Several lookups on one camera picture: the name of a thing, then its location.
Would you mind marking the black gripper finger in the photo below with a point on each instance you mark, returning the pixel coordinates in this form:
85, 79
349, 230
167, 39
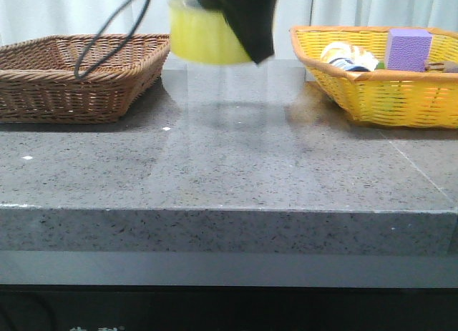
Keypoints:
251, 22

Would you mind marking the yellow tape roll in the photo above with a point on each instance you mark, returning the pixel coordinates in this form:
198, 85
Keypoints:
203, 36

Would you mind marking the bread roll toy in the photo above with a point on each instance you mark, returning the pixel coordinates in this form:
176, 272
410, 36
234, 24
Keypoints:
357, 54

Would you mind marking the blue striped small object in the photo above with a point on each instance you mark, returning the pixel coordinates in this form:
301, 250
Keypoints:
347, 64

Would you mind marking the purple sponge block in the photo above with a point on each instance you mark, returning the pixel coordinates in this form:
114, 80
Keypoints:
407, 49

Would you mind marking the yellow woven basket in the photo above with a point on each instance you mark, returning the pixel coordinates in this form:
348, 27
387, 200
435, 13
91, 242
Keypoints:
384, 97

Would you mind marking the brown small object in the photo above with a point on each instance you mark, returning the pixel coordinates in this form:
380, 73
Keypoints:
442, 66

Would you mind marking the brown wicker basket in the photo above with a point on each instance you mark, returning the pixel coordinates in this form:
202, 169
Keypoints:
38, 83

